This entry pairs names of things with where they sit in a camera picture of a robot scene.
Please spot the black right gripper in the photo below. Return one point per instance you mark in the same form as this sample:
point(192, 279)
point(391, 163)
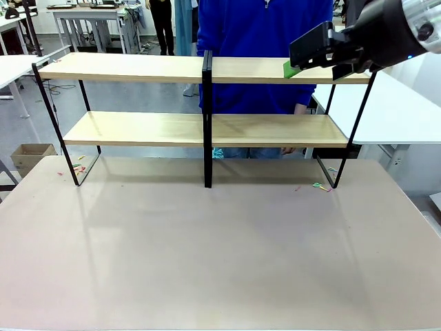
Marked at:
point(389, 31)

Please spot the teal microfiber duster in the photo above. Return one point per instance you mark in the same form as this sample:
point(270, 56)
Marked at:
point(217, 153)

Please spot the wooden shelf unit black frame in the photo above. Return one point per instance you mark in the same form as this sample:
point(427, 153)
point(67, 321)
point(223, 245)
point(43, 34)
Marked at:
point(138, 69)

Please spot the person left forearm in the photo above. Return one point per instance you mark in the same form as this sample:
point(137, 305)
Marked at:
point(300, 108)

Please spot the person left hand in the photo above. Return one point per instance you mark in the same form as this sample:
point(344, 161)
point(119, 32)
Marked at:
point(288, 150)

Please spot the person in blue top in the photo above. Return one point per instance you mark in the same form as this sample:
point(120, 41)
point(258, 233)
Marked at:
point(258, 34)

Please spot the large white table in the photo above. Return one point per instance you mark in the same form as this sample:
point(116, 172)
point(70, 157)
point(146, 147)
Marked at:
point(396, 113)

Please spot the blue jeans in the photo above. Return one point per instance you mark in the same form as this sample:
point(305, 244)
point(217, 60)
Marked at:
point(251, 152)

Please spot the black hanging garment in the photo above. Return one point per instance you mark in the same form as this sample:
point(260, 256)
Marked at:
point(195, 20)

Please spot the teal hanging garment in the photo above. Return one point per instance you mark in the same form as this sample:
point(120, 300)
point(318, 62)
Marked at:
point(183, 27)

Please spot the person in black clothes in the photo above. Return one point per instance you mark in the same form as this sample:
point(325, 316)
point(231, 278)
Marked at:
point(162, 24)

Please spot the black tray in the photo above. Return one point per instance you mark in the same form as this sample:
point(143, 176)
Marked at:
point(62, 6)
point(103, 5)

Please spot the grey workbench table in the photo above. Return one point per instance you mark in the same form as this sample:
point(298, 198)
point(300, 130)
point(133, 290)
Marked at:
point(86, 13)

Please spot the black stand pole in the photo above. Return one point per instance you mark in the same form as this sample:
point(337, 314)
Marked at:
point(32, 31)

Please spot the white side table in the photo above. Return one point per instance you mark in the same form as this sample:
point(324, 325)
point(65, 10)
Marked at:
point(17, 67)

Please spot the cardboard box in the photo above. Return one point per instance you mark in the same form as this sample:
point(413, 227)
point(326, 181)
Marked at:
point(31, 157)

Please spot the white desk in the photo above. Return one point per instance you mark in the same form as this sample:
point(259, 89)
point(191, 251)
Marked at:
point(13, 22)

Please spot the black curved object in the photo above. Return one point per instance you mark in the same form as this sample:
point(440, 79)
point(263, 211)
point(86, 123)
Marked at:
point(11, 13)

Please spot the grey metal stand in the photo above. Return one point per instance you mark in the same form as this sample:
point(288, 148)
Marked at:
point(8, 176)

